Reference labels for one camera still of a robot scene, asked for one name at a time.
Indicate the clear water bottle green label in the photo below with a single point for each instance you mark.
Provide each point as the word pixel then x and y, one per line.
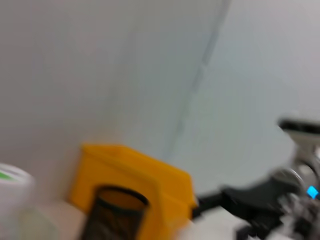
pixel 15 190

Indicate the black mesh pen holder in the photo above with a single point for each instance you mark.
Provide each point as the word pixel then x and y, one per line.
pixel 115 220

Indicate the yellow plastic bin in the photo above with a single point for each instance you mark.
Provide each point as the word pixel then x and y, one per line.
pixel 140 170

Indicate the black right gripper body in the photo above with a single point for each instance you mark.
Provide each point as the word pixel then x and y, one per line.
pixel 255 200

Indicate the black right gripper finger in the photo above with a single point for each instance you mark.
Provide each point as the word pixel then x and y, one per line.
pixel 207 203

